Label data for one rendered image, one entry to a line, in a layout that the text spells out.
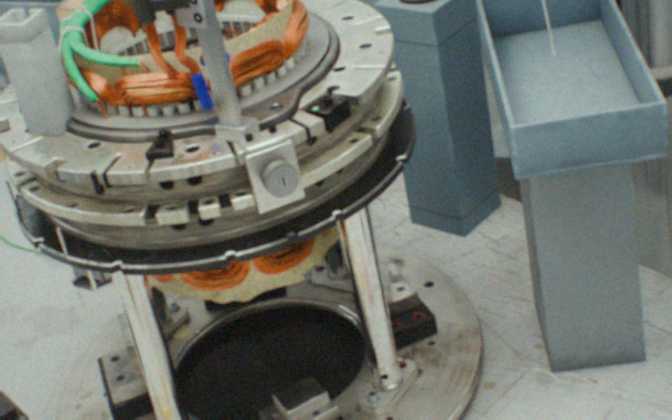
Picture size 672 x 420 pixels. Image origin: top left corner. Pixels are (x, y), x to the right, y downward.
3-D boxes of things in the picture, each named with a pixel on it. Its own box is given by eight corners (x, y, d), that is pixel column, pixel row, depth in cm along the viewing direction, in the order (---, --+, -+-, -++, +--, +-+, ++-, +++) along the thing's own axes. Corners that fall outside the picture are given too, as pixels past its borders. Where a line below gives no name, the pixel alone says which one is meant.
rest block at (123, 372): (152, 353, 117) (138, 307, 114) (163, 387, 112) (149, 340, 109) (105, 369, 116) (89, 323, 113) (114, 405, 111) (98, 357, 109)
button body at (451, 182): (465, 238, 131) (431, 12, 119) (410, 223, 136) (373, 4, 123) (501, 204, 136) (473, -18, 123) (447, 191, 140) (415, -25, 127)
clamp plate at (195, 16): (205, 29, 85) (195, -11, 83) (177, 26, 86) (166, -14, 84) (210, 26, 85) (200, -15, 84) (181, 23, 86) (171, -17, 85)
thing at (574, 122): (685, 416, 104) (666, 102, 89) (548, 433, 105) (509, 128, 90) (621, 248, 125) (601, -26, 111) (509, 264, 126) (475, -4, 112)
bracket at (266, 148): (250, 204, 91) (235, 141, 89) (295, 187, 92) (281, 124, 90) (259, 215, 90) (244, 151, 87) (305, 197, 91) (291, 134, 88)
